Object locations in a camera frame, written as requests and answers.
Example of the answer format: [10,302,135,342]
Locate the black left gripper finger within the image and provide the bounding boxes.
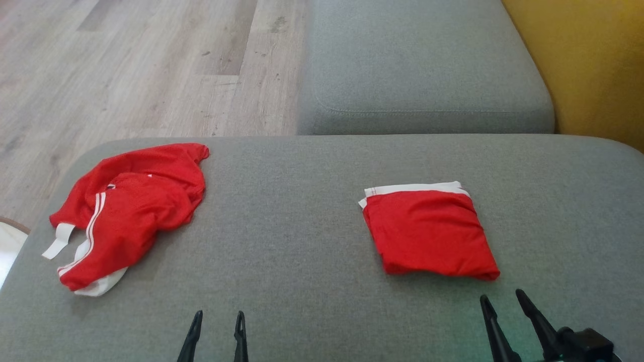
[233,311,250,362]
[176,310,204,362]

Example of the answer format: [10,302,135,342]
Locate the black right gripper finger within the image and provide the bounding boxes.
[479,295,524,362]
[515,289,563,360]

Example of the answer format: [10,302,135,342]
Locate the red shorts with white waistband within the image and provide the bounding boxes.
[358,181,501,282]

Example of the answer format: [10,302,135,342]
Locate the red jersey with white stripes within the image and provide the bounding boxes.
[42,143,210,298]

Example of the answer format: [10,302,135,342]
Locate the large grey sofa seat cushion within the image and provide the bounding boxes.
[0,134,644,362]

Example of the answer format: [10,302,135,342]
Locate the white round object brown rim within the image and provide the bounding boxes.
[0,217,31,290]

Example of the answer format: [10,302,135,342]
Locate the grey sofa ottoman section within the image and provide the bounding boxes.
[297,0,556,136]

